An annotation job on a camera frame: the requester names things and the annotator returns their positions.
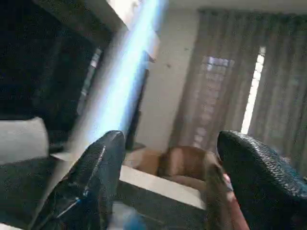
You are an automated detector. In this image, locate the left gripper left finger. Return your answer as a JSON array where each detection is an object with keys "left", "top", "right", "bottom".
[{"left": 31, "top": 130, "right": 126, "bottom": 230}]

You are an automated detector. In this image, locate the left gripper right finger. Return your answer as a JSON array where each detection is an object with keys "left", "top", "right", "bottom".
[{"left": 217, "top": 130, "right": 307, "bottom": 230}]

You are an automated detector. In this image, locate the white plastic table leg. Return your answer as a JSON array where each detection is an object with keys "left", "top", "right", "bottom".
[{"left": 28, "top": 0, "right": 160, "bottom": 216}]

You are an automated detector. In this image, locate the white flat board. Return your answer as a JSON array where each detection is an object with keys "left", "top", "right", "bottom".
[{"left": 117, "top": 165, "right": 207, "bottom": 209}]

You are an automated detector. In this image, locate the brown armchair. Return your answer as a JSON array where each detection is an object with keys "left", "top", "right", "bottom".
[{"left": 134, "top": 145, "right": 225, "bottom": 190}]

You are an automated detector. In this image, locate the grey cushion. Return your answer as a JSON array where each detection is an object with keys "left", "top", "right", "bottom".
[{"left": 0, "top": 116, "right": 50, "bottom": 166}]

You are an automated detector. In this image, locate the grey window curtain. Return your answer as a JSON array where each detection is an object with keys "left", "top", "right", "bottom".
[{"left": 171, "top": 7, "right": 307, "bottom": 168}]

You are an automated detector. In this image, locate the tall black cabinet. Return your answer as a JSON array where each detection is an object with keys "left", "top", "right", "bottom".
[{"left": 0, "top": 0, "right": 151, "bottom": 150}]

